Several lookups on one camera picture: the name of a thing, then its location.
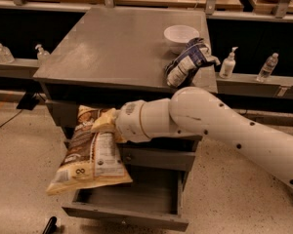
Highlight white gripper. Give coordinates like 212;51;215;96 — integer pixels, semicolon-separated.
91;100;150;143

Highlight brown chip bag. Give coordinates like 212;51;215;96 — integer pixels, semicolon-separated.
46;105;133;195

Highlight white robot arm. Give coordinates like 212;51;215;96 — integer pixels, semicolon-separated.
92;87;293;189

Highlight grey middle drawer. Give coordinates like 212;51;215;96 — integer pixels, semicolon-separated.
118;137;198;172

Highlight grey wooden drawer cabinet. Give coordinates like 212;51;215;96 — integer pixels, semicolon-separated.
33;6;219;184

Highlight grey open bottom drawer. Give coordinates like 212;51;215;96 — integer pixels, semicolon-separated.
63;166;188;231

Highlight blue white chip bag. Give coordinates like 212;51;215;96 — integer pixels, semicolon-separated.
164;37;220;89

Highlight clear sanitizer bottle near cabinet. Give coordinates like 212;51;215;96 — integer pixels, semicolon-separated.
35;44;50;61

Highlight white bowl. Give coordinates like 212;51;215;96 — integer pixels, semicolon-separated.
163;25;200;54

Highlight black object bottom edge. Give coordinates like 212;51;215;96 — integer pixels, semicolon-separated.
42;216;57;234

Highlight clear sanitizer bottle far left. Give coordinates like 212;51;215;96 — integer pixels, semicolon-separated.
0;42;15;63

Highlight white pump lotion bottle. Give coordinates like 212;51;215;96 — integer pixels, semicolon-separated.
219;47;237;79

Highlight clear plastic water bottle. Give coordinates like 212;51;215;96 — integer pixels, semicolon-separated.
256;53;278;82

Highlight black floor cable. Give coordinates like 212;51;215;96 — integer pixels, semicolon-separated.
0;109;23;139

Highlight grey metal shelf rail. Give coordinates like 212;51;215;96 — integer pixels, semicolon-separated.
0;58;293;99

